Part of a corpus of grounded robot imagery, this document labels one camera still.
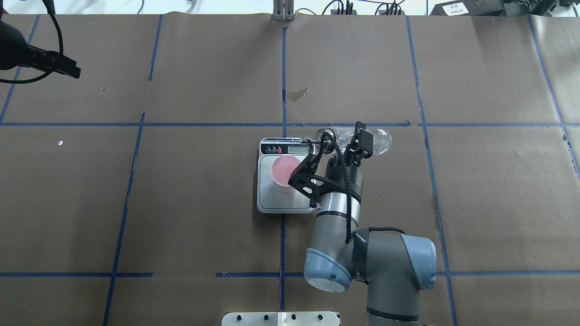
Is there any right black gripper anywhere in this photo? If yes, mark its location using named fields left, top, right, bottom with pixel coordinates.
left=324, top=120, right=374, bottom=202

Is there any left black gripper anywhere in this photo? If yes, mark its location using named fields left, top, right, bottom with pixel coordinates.
left=0, top=21, right=81, bottom=79

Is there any glass sauce bottle steel cap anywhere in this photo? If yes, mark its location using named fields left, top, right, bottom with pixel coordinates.
left=302, top=126, right=392, bottom=156

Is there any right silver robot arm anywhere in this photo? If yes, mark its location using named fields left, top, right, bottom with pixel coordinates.
left=290, top=122, right=437, bottom=326

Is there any white digital kitchen scale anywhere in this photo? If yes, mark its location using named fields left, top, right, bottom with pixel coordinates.
left=256, top=138, right=314, bottom=214

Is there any brown paper table cover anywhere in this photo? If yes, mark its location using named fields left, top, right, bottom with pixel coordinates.
left=1, top=12, right=579, bottom=326

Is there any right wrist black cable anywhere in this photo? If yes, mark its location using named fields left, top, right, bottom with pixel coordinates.
left=317, top=131, right=406, bottom=245

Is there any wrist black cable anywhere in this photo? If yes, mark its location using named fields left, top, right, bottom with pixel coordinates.
left=0, top=0, right=64, bottom=85
left=317, top=131, right=406, bottom=245

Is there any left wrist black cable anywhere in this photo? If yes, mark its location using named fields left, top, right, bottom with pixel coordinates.
left=0, top=0, right=64, bottom=85

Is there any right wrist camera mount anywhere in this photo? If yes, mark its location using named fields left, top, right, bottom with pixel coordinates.
left=288, top=153, right=331, bottom=208

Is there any aluminium frame post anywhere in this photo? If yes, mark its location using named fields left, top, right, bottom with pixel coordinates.
left=271, top=0, right=295, bottom=21

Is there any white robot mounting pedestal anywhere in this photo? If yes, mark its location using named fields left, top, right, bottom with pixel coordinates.
left=221, top=311, right=341, bottom=326

